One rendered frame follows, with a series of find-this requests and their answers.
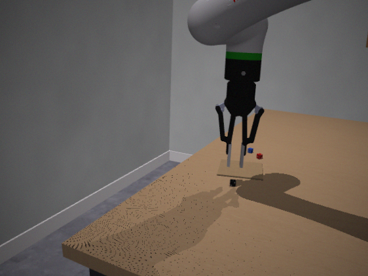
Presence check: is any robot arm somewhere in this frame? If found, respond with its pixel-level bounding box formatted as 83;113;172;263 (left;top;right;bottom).
187;0;311;84

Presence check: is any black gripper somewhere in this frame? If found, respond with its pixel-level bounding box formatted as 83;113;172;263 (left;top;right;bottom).
215;81;264;168

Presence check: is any tan square mat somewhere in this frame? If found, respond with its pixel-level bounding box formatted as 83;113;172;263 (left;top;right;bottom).
217;159;263;181

